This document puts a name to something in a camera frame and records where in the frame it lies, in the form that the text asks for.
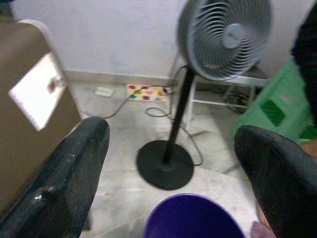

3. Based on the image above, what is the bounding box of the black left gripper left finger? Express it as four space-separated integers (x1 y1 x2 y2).
0 116 111 238

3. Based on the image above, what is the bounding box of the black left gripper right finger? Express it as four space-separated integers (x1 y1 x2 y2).
233 124 317 238

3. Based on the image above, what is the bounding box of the mauve cloth piece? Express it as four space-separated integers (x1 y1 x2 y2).
251 221 273 238

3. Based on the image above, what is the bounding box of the brown cabinet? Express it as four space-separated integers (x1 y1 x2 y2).
0 19 84 216

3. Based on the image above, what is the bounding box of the green plastic stool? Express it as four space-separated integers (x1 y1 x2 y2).
231 58 317 146

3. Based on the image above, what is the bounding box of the purple plastic bucket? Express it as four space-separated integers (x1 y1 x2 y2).
143 193 247 238

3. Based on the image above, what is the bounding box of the white power strip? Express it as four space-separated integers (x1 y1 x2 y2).
94 86 114 97

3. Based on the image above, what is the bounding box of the white metal rack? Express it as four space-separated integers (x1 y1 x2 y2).
170 66 270 131

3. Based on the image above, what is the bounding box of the person in black top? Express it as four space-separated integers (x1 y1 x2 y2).
291 0 317 158

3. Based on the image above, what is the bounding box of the colourful shape puzzle board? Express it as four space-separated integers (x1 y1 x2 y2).
126 84 171 102

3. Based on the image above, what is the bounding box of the grey standing fan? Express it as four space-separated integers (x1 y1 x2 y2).
135 0 273 191

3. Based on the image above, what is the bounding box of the grey floor cable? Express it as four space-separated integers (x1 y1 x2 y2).
101 85 172 119

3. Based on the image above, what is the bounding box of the black fan cable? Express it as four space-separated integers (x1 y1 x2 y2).
145 64 204 167

